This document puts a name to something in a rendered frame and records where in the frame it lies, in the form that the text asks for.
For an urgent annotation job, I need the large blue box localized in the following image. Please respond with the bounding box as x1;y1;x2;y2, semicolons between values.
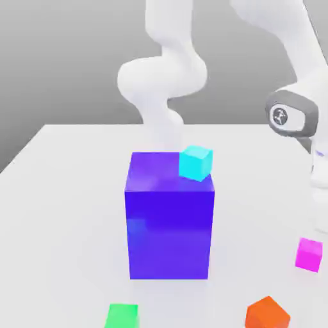
124;151;215;281

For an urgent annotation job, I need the small cyan cube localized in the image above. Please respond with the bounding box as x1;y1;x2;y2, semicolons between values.
178;145;214;183

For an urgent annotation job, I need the small orange cube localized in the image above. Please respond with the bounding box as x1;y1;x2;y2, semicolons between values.
244;295;291;328

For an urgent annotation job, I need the small magenta cube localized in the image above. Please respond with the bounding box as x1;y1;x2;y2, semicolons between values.
295;237;324;273

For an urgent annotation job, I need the small green cube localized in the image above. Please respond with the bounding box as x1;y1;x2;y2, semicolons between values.
103;303;140;328

